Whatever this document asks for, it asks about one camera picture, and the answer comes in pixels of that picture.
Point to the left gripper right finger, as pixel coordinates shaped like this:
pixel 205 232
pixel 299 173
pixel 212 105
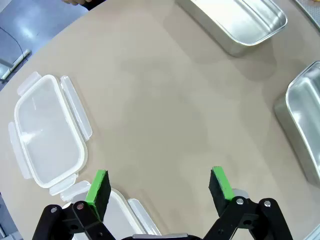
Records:
pixel 217 192

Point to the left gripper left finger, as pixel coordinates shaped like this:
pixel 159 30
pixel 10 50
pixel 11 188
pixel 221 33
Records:
pixel 100 195

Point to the steel container with bread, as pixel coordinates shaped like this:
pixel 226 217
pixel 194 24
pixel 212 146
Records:
pixel 305 107

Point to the white translucent container lid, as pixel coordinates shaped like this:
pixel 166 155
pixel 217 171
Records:
pixel 117 212
pixel 50 130

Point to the empty steel container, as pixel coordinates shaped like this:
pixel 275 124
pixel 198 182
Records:
pixel 237 22

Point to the person's right hand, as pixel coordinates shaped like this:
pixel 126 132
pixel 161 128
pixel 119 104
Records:
pixel 73 2

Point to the white table foot bar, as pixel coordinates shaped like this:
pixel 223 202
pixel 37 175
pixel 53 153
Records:
pixel 21 56

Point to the perforated metal baking tray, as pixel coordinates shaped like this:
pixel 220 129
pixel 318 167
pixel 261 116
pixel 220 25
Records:
pixel 312 10

